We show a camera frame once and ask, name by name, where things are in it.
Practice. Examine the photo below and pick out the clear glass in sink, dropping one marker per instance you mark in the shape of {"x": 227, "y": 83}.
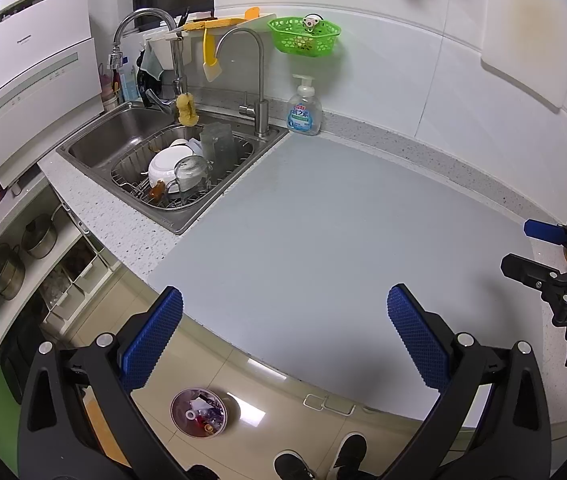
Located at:
{"x": 218, "y": 144}

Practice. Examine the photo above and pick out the yellow hanging brush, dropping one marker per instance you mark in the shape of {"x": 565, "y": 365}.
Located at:
{"x": 212, "y": 29}

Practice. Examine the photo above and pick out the black shoe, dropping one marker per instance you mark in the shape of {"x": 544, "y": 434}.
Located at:
{"x": 351, "y": 454}
{"x": 288, "y": 465}

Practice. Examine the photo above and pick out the round trash bin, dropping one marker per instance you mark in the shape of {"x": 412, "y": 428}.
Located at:
{"x": 199, "y": 413}

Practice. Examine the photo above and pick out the pull-down spray faucet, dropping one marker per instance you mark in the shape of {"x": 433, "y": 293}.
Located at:
{"x": 164, "y": 53}

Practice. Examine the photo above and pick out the white storage drawer box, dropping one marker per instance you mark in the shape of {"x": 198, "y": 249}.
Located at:
{"x": 74, "y": 282}

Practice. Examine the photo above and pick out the green plastic basket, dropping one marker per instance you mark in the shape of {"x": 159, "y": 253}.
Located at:
{"x": 311, "y": 36}

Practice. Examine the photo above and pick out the yellow sponge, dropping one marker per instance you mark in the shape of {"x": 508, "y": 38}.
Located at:
{"x": 185, "y": 110}

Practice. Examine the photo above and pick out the clear soap dispenser bottle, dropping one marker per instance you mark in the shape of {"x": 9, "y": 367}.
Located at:
{"x": 305, "y": 112}

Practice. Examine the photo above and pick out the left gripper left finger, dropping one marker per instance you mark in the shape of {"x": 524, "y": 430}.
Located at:
{"x": 115, "y": 365}

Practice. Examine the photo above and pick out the white countertop dishwasher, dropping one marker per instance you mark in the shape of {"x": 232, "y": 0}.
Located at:
{"x": 49, "y": 82}

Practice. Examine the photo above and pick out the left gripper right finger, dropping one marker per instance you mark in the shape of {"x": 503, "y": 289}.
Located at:
{"x": 453, "y": 364}

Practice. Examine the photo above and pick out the black shoe right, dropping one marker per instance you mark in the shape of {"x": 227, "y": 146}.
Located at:
{"x": 351, "y": 454}

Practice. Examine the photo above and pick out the black shoe left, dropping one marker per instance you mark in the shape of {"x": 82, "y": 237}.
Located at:
{"x": 288, "y": 465}

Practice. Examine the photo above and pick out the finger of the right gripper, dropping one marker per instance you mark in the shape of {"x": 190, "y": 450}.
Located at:
{"x": 547, "y": 232}
{"x": 528, "y": 272}

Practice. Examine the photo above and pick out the white bowl in sink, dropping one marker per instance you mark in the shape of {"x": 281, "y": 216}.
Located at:
{"x": 180, "y": 168}

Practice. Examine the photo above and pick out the steel kitchen sink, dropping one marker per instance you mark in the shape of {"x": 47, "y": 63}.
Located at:
{"x": 115, "y": 149}

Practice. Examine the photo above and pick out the steel cooking pot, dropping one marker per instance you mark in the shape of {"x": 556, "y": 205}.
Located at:
{"x": 40, "y": 235}

